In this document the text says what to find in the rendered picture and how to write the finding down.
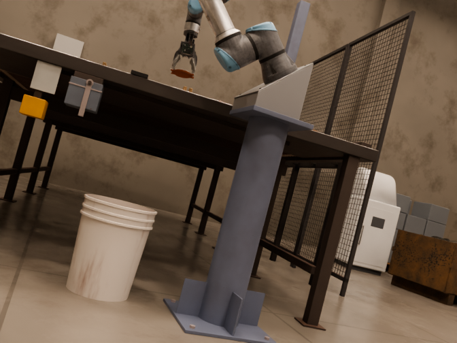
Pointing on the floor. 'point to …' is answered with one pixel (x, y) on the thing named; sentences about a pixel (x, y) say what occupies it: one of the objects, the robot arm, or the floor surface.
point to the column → (239, 237)
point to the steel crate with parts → (425, 266)
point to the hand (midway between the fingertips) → (182, 73)
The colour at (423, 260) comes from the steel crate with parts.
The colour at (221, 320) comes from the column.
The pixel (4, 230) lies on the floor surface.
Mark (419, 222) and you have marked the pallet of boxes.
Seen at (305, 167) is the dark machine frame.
